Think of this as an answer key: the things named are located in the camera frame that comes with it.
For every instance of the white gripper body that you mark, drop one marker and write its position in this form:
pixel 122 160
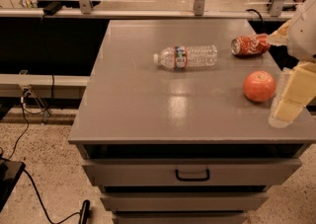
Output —
pixel 303 38

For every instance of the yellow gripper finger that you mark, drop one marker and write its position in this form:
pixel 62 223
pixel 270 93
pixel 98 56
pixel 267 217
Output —
pixel 295 89
pixel 279 37

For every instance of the red orange apple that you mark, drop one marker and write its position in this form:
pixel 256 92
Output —
pixel 259 86

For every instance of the crushed orange soda can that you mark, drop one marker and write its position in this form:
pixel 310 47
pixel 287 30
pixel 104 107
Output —
pixel 250 45

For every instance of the clear plastic water bottle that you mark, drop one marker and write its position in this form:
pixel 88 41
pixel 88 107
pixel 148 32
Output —
pixel 181 57

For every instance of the grey drawer cabinet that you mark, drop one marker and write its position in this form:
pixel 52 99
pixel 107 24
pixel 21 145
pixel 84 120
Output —
pixel 133 108

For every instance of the top grey drawer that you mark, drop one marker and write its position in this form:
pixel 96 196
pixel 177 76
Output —
pixel 161 172

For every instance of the grey drawer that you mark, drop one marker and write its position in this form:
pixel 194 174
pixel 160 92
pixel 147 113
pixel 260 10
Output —
pixel 183 201
pixel 179 218
pixel 161 172

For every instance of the middle grey drawer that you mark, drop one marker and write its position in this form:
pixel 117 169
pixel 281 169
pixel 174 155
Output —
pixel 183 201

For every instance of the bottom grey drawer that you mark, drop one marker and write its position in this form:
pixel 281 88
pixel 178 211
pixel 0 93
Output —
pixel 179 218

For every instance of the black power adapter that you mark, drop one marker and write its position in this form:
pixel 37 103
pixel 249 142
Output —
pixel 52 8

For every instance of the black box on floor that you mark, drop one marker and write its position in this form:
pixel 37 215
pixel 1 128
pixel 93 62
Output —
pixel 10 172

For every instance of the black drawer handle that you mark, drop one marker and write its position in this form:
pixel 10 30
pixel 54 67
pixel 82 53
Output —
pixel 192 177

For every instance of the grey horizontal rail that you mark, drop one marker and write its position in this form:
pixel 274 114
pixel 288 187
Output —
pixel 128 15

